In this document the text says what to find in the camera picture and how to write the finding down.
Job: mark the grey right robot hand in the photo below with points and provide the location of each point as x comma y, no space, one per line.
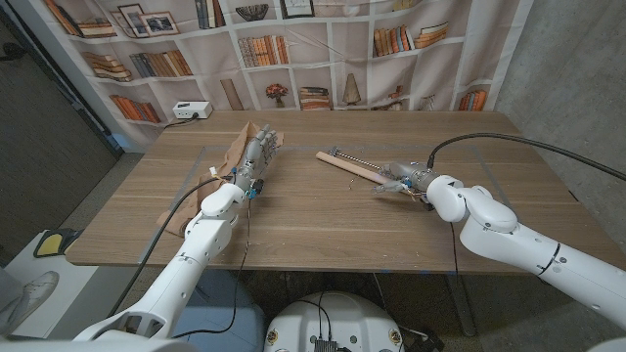
413,177

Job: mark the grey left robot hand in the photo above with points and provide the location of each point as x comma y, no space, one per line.
254,159

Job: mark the wooden hanger with metal hook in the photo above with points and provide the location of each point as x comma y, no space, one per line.
342,163

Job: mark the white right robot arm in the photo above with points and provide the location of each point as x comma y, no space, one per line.
518,244

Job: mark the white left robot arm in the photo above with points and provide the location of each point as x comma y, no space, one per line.
203,242

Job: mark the tan adhesive wrap strip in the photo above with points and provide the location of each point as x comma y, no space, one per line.
234,154

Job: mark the white power strip box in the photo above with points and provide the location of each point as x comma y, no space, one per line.
192,110

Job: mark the printed bookshelf backdrop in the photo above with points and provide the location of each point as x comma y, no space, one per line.
313,58

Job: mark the grey metal table leg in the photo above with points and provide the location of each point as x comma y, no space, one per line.
462,308

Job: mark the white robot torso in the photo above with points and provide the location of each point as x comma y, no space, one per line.
337,318

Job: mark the dark grey door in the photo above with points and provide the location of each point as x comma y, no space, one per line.
44,146

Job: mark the yellow and black floor pad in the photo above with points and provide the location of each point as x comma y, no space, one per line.
49,243

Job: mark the white floor board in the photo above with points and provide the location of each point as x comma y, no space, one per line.
73,293

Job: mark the person's white shoe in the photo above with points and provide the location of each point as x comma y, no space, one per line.
31,293

